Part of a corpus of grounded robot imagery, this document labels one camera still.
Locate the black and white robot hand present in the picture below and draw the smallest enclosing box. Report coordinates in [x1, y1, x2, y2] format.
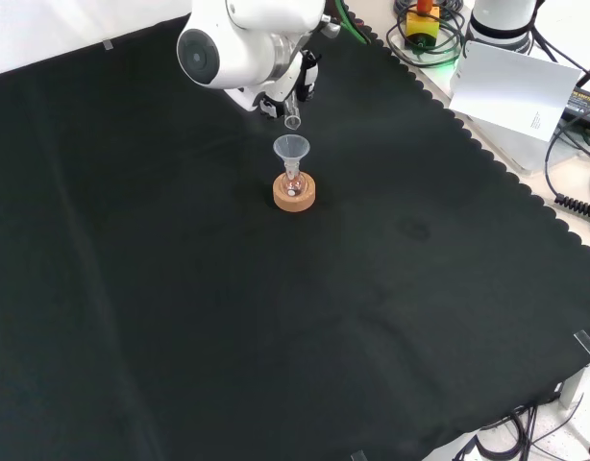
[256, 49, 321, 119]

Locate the clear graduated cylinder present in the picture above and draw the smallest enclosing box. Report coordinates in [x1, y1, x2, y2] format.
[282, 89, 303, 133]

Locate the clear round-bottom flask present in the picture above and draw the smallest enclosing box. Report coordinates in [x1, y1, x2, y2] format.
[283, 165, 307, 199]

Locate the clear plastic funnel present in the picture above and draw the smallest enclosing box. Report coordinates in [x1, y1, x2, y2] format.
[272, 134, 312, 177]

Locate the yellow stop button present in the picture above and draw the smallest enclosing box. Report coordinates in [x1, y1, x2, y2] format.
[403, 0, 442, 50]

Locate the pale board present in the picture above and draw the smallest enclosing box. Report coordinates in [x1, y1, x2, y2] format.
[447, 39, 584, 143]

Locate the black bench cloth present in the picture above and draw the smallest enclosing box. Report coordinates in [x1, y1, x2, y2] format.
[0, 11, 590, 461]

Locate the black power adapter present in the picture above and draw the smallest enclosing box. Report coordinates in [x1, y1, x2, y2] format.
[562, 87, 590, 122]

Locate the green cable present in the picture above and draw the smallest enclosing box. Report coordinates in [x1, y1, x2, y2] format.
[332, 0, 374, 45]

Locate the cork ring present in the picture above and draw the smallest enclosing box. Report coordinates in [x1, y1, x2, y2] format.
[271, 170, 319, 213]

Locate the black ribbed cable plug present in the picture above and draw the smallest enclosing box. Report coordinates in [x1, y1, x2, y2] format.
[553, 191, 590, 223]

